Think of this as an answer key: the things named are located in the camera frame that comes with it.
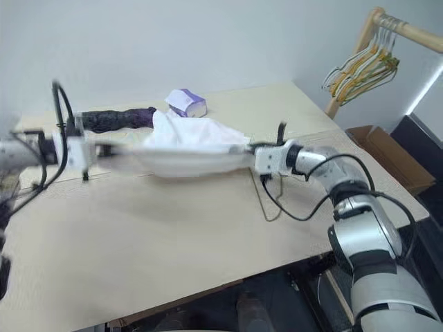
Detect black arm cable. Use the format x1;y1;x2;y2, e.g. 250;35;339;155
260;120;416;257
6;79;90;222

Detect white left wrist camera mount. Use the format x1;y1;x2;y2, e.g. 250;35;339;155
64;135;88;171

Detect black cabinet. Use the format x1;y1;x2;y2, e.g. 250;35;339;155
390;113;443;194

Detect wooden clothes rack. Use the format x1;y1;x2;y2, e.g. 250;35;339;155
325;7;443;120

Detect brown cardboard box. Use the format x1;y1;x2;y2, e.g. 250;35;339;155
345;125;436;196

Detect white shorts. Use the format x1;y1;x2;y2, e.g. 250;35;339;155
100;109;257;179

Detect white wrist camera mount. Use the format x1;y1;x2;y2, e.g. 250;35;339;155
253;140;290;178
64;135;88;171

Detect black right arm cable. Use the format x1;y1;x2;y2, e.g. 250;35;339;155
260;120;416;257

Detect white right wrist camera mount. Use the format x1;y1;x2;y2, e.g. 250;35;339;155
253;140;290;178

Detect wooden table frame slat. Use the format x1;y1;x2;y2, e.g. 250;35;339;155
324;268;356;323

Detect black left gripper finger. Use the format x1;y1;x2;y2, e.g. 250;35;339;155
98;120;156;135
98;107;157;122

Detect white purple tissue pack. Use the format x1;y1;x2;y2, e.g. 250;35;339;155
163;89;208;118

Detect white wire hanger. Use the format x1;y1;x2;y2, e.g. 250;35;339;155
322;23;396;91

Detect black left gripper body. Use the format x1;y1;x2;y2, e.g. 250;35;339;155
73;110;101;135

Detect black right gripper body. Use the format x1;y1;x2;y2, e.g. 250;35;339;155
242;142;260;160

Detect bunch of wire hangers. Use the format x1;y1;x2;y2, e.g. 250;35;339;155
327;26;398;102

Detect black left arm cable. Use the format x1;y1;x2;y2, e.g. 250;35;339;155
6;79;90;222

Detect thin wire hanger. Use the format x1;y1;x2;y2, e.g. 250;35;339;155
253;168;284;222

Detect green wire hanger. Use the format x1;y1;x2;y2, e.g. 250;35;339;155
337;27;401;104

